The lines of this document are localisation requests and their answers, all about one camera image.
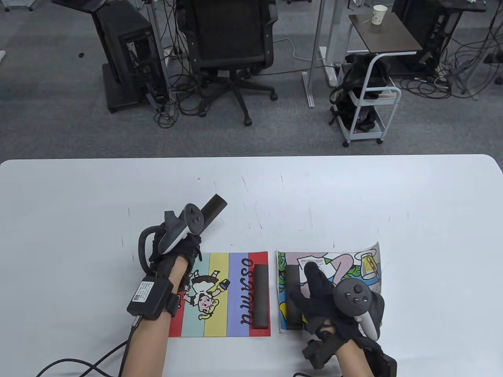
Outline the white rolling cart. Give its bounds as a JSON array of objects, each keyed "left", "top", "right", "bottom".
[{"left": 330, "top": 52, "right": 402, "bottom": 148}]

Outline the black bag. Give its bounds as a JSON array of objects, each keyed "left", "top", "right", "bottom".
[{"left": 329, "top": 54, "right": 393, "bottom": 132}]

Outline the person's left forearm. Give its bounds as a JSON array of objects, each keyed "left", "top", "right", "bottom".
[{"left": 118, "top": 257, "right": 193, "bottom": 377}]

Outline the grey handheld controller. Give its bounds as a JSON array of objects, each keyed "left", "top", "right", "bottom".
[
  {"left": 157, "top": 203, "right": 205, "bottom": 255},
  {"left": 333, "top": 278, "right": 382, "bottom": 340}
]

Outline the black looped glove cable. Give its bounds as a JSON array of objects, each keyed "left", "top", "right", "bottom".
[{"left": 138, "top": 225, "right": 165, "bottom": 279}]

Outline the person's left hand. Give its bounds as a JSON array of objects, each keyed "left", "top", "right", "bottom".
[{"left": 149, "top": 226, "right": 203, "bottom": 277}]

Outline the person's right hand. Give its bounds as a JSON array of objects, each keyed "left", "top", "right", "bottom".
[{"left": 290, "top": 262, "right": 385, "bottom": 370}]

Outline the tangle of black floor cables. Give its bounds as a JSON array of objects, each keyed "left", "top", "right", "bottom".
[
  {"left": 151, "top": 0, "right": 207, "bottom": 128},
  {"left": 399, "top": 24, "right": 503, "bottom": 101}
]

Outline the striped cartoon poster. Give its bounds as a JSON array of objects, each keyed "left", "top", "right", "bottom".
[{"left": 168, "top": 251, "right": 272, "bottom": 338}]

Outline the green leaf print poster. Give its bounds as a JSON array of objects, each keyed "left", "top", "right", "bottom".
[{"left": 277, "top": 242, "right": 382, "bottom": 333}]

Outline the white desk leg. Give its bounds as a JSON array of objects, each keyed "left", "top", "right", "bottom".
[
  {"left": 319, "top": 0, "right": 348, "bottom": 88},
  {"left": 302, "top": 0, "right": 327, "bottom": 108}
]

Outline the person's right forearm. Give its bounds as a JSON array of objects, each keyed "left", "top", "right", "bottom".
[{"left": 336, "top": 338, "right": 374, "bottom": 377}]

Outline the brown side table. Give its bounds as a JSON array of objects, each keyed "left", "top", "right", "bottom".
[{"left": 345, "top": 13, "right": 423, "bottom": 55}]

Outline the black labelled wrist box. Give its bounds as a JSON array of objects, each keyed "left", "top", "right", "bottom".
[{"left": 127, "top": 276, "right": 182, "bottom": 320}]

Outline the black computer tower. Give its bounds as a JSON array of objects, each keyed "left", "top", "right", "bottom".
[
  {"left": 92, "top": 2, "right": 169, "bottom": 114},
  {"left": 393, "top": 0, "right": 462, "bottom": 75}
]

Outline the dark bar paperweight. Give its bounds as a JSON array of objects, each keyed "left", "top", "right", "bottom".
[
  {"left": 251, "top": 264, "right": 270, "bottom": 329},
  {"left": 285, "top": 264, "right": 303, "bottom": 330},
  {"left": 198, "top": 194, "right": 228, "bottom": 232}
]

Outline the black office chair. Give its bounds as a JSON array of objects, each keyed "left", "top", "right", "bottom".
[{"left": 176, "top": 0, "right": 279, "bottom": 126}]

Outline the grey desk leg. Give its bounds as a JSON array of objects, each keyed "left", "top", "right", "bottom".
[{"left": 146, "top": 0, "right": 175, "bottom": 116}]

